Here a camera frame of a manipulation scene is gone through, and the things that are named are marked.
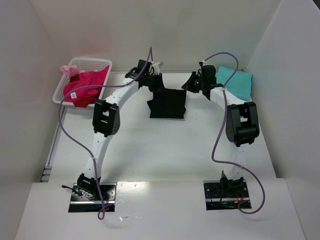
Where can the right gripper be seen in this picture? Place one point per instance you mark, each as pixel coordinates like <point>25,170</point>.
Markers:
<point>192,81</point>

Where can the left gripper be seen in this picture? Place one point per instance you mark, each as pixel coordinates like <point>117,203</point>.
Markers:
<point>157,83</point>

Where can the black t shirt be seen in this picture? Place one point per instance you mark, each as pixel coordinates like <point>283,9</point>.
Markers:
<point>168,104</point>

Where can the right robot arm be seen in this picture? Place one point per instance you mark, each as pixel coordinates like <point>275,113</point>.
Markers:
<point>240,123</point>

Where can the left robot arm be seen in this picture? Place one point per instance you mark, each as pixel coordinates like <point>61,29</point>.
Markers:
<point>106,121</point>

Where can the folded teal t shirt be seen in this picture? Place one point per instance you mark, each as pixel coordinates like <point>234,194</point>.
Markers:
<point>240,85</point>

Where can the white plastic basket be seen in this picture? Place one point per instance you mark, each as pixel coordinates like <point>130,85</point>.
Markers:
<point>86,64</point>

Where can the magenta t shirt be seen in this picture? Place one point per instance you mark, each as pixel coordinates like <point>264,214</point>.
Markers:
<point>96,77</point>

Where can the red t shirt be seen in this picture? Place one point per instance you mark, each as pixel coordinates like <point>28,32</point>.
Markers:
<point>85,101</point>

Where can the pink cloth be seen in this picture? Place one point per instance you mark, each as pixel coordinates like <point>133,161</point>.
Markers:
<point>70,71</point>

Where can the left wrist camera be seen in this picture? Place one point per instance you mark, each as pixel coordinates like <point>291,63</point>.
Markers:
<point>156,67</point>

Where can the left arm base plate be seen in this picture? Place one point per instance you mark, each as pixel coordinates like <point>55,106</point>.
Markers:
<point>81,202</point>

